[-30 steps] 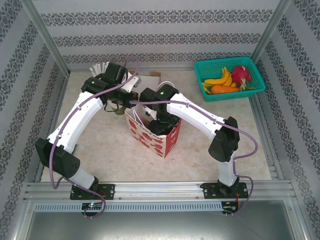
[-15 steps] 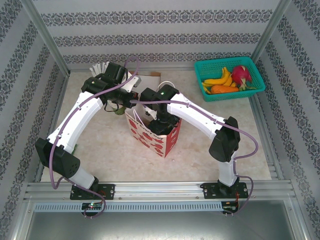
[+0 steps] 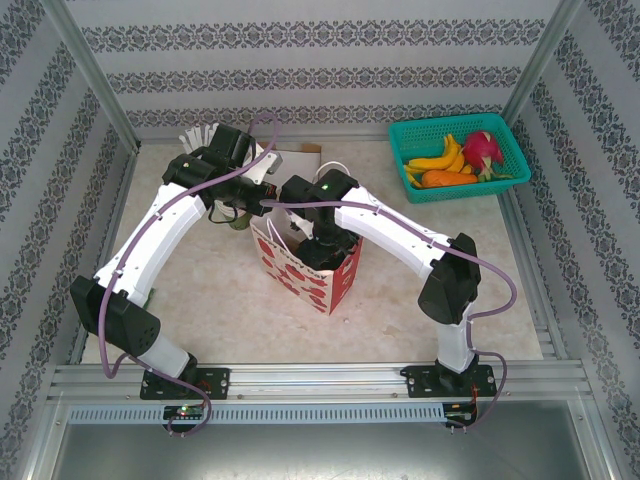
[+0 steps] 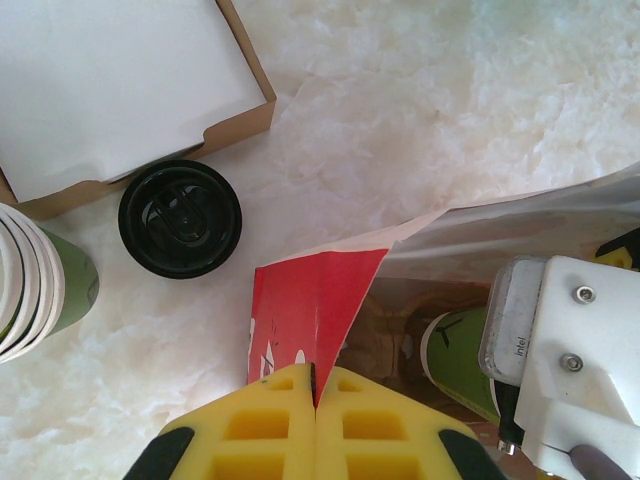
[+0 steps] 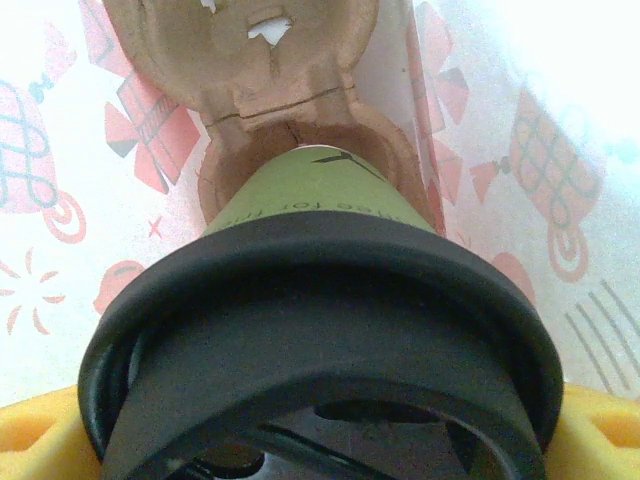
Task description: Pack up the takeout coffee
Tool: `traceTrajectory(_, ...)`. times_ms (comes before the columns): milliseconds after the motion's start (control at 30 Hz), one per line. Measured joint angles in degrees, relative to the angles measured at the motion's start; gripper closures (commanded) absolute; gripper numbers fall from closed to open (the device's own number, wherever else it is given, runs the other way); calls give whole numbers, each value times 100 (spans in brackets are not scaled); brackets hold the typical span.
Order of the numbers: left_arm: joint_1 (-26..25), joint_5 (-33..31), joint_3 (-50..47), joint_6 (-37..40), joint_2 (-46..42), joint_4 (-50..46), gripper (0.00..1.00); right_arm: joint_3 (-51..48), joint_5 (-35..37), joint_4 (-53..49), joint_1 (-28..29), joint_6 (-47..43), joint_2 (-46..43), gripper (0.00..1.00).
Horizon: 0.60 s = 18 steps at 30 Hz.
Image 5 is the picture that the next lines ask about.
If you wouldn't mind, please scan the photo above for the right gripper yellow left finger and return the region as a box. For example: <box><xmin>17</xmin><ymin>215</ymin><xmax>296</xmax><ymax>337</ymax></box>
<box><xmin>0</xmin><ymin>387</ymin><xmax>106</xmax><ymax>480</ymax></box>

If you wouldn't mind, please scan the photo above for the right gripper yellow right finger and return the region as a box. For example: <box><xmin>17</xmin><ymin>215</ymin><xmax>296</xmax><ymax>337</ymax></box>
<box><xmin>542</xmin><ymin>384</ymin><xmax>640</xmax><ymax>480</ymax></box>

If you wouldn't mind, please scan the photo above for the white paper bag red print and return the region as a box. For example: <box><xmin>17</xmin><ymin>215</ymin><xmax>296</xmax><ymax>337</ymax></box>
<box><xmin>0</xmin><ymin>0</ymin><xmax>640</xmax><ymax>416</ymax></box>

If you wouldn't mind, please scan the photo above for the green coffee cup black lid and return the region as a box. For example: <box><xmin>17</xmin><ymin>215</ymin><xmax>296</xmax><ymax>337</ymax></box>
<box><xmin>77</xmin><ymin>144</ymin><xmax>566</xmax><ymax>480</ymax></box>

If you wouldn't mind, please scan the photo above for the brown cardboard cup carrier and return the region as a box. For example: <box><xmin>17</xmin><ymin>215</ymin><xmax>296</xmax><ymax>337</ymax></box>
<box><xmin>102</xmin><ymin>0</ymin><xmax>414</xmax><ymax>236</ymax></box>

